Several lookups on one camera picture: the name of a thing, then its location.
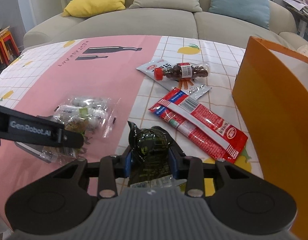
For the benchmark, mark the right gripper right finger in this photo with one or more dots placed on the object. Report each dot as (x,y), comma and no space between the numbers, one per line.
(186,167)

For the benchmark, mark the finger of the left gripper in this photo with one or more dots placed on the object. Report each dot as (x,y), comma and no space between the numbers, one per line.
(60,137)

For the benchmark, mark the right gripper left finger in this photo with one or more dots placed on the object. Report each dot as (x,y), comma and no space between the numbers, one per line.
(111,168)

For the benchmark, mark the dark green snack bag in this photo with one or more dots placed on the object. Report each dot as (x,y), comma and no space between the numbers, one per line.
(149,149)

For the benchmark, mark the clear white candy bag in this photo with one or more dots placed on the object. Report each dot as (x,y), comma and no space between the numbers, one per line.
(92,117)

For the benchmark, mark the red spicy strip packet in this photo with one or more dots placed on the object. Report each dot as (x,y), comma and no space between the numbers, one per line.
(218,138)

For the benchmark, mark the white spicy strip packet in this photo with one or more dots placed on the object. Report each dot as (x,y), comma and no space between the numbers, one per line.
(192,87)

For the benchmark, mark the cola bottle candy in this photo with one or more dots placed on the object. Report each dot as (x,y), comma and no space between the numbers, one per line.
(182,71)

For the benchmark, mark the orange red stool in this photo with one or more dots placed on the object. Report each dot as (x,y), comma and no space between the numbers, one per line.
(8,48)

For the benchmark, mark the pink lemon tablecloth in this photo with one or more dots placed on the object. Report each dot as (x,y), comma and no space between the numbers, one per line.
(107,67)

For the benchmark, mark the orange cardboard box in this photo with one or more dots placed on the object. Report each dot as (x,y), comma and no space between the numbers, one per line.
(271,93)

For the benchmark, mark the beige sofa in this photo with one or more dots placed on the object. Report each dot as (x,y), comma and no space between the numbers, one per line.
(166,21)

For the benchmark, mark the yellow cushion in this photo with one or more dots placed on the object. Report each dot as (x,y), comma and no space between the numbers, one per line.
(90,8)

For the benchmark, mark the light blue cushion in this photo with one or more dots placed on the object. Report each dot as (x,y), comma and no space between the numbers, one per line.
(256,12)

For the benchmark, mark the cluttered white desk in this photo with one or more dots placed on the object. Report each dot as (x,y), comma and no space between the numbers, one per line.
(299,9)

